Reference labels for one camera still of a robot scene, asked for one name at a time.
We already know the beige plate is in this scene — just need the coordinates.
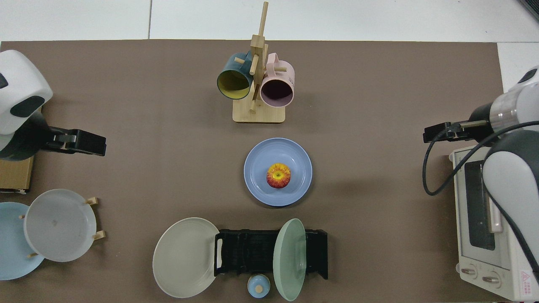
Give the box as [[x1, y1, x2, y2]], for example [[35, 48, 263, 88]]
[[152, 217, 221, 299]]

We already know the wooden plate rack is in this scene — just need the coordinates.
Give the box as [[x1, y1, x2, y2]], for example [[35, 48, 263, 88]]
[[19, 197, 106, 258]]

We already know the red yellow apple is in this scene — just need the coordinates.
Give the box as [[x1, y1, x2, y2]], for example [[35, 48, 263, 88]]
[[266, 163, 291, 189]]

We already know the light blue plate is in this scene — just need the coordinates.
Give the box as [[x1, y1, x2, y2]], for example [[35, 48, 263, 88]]
[[0, 202, 45, 281]]

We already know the pale toaster oven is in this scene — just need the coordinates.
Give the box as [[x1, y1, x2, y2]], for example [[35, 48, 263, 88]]
[[448, 145, 539, 302]]

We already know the wire basket with wooden floor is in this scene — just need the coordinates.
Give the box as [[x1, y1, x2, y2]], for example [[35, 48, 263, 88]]
[[0, 107, 43, 195]]

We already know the green plate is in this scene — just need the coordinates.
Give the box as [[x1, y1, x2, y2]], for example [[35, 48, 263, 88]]
[[273, 218, 307, 302]]

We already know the black dish rack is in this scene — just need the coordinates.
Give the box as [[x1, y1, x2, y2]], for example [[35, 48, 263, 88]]
[[214, 229, 328, 280]]

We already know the small blue round thing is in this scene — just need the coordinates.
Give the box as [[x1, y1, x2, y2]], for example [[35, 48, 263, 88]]
[[247, 274, 271, 299]]

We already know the pink cup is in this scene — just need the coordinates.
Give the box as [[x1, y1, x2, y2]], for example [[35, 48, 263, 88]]
[[259, 53, 295, 108]]

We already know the dark teal cup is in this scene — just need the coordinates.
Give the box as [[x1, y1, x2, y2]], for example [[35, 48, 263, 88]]
[[216, 52, 254, 101]]

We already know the grey plate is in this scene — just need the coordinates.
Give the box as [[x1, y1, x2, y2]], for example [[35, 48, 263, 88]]
[[24, 189, 97, 263]]

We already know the brown table cloth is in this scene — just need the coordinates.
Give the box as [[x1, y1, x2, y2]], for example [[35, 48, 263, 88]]
[[0, 40, 509, 303]]

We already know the wooden cup stand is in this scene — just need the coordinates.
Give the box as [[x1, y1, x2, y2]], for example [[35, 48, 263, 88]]
[[232, 1, 288, 124]]

